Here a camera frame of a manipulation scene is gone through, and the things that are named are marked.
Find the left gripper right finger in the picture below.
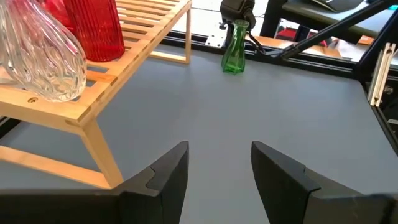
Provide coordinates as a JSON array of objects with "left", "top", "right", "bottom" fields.
[{"left": 251, "top": 141, "right": 363, "bottom": 224}]

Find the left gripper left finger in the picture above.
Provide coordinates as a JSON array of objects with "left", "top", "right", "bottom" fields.
[{"left": 117, "top": 141, "right": 190, "bottom": 224}]

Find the slim green glass vase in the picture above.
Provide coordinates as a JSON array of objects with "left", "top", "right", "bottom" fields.
[{"left": 220, "top": 19, "right": 251, "bottom": 75}]

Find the red ribbed cylinder vase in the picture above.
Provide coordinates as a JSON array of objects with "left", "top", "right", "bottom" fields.
[{"left": 63, "top": 0, "right": 126, "bottom": 63}]

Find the clear swirl-ribbed glass vase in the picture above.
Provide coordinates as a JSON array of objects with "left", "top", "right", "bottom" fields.
[{"left": 0, "top": 0, "right": 88, "bottom": 103}]

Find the red round glass vase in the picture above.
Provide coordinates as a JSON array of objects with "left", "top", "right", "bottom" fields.
[{"left": 36, "top": 0, "right": 75, "bottom": 32}]

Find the wooden slatted shelf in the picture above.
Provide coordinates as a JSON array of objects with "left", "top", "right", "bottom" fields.
[{"left": 0, "top": 0, "right": 193, "bottom": 190}]

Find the light wooden table board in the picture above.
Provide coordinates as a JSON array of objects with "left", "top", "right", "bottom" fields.
[{"left": 245, "top": 34, "right": 376, "bottom": 60}]

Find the dark desk support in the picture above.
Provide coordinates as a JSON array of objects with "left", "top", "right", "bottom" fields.
[{"left": 260, "top": 0, "right": 282, "bottom": 38}]

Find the grey desk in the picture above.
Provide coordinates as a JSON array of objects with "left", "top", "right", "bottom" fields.
[{"left": 281, "top": 0, "right": 398, "bottom": 40}]

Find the silver aluminium extrusion post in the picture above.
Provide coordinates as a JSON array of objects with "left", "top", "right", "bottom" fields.
[{"left": 368, "top": 42, "right": 397, "bottom": 108}]

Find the silver corner bracket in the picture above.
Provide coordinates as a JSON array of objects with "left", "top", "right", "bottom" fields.
[{"left": 206, "top": 34, "right": 228, "bottom": 48}]

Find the black diagonal frame strut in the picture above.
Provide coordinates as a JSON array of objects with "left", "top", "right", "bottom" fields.
[
  {"left": 279, "top": 0, "right": 398, "bottom": 60},
  {"left": 354, "top": 17, "right": 398, "bottom": 83}
]

